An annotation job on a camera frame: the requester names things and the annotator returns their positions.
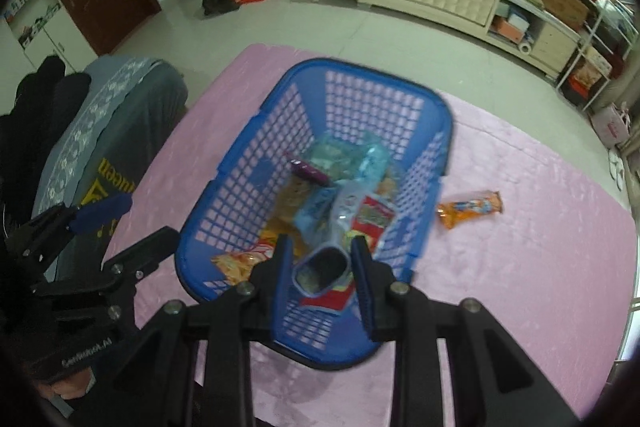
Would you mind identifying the person's left hand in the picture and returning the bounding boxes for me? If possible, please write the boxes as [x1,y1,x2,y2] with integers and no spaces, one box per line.
[35,367,98,413]

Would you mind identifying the long orange snack packet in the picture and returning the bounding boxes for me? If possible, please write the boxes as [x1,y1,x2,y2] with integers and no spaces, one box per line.
[436,189,505,232]

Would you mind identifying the white metal rack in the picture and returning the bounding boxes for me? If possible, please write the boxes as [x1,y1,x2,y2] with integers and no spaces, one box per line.
[555,0,640,112]

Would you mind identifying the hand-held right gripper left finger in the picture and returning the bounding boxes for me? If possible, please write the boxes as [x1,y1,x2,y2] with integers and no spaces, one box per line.
[90,234,294,427]

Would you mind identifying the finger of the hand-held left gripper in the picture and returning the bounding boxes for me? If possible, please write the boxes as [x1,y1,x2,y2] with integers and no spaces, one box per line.
[7,192,134,268]
[30,227,182,304]

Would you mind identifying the red gift box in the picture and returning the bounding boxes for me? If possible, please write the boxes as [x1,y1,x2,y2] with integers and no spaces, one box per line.
[567,57,613,100]

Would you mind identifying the white wall shelf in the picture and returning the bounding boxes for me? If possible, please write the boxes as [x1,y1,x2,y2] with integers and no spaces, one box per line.
[2,0,66,68]

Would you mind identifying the pink bag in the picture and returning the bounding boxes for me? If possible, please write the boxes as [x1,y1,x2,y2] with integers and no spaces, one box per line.
[590,104,633,150]

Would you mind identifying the yellow snack packet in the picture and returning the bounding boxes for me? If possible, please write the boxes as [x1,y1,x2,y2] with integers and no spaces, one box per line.
[260,179,316,253]

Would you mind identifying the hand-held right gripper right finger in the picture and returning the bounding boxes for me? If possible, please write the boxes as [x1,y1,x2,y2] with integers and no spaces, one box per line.
[351,237,578,427]

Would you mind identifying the blue plastic mesh basket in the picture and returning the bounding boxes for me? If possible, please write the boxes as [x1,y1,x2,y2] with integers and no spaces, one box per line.
[174,58,455,370]

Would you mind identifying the orange box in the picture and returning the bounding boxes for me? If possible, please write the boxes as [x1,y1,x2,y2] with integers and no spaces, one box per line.
[490,18,528,42]

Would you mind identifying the purple snack packet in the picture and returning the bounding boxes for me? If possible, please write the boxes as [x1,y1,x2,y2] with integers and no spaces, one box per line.
[285,152,333,188]

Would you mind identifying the silver and red snack packet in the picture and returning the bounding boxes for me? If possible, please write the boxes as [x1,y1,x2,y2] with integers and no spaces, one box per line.
[300,194,397,315]

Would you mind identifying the chair with grey cover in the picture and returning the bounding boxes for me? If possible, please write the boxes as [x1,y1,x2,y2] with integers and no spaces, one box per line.
[32,56,188,283]

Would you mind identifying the white slippers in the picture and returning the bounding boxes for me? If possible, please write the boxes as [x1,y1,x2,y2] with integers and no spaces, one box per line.
[607,149,628,192]

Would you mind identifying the light blue tube snack packet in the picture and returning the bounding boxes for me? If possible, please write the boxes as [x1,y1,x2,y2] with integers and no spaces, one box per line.
[292,179,366,299]

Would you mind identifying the small orange square snack packet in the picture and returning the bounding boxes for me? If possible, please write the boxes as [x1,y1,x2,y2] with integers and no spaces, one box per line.
[211,243,275,288]

